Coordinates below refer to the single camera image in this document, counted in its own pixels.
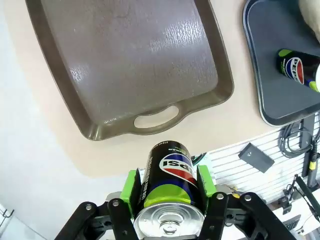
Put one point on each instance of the black upright bracket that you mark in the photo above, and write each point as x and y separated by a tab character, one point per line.
307	140

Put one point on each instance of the black rectangular metal plate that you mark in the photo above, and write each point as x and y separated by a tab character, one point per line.
255	157

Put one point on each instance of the small black device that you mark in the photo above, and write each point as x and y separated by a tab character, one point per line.
285	202

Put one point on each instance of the black Pepsi soda can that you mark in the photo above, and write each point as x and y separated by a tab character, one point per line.
295	65
172	180

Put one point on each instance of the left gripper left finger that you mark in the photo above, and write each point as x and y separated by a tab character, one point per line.
127	187

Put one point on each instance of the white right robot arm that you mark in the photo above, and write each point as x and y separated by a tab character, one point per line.
318	80

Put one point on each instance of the white slotted base panel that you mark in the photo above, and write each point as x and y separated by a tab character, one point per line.
237	180

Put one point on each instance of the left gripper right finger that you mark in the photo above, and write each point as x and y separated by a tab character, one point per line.
207	182

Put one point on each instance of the dark computer keyboard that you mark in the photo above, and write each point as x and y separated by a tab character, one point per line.
292	222

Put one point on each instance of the black plastic serving tray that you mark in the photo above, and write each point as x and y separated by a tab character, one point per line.
270	75

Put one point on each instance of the white box with black hook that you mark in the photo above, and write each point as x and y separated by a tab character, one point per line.
7	225

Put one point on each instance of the black thin stand rod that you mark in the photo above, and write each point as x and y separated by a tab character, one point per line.
303	187

